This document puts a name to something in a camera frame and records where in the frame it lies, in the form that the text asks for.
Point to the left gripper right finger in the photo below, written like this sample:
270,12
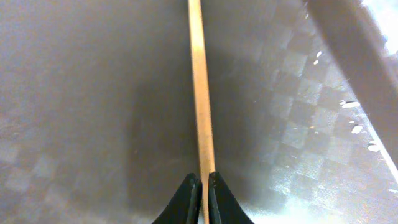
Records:
222,205

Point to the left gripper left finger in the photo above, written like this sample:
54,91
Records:
184,206

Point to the long wooden chopstick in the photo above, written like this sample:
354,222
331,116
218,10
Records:
202,100

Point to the dark brown serving tray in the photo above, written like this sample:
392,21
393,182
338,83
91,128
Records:
98,116

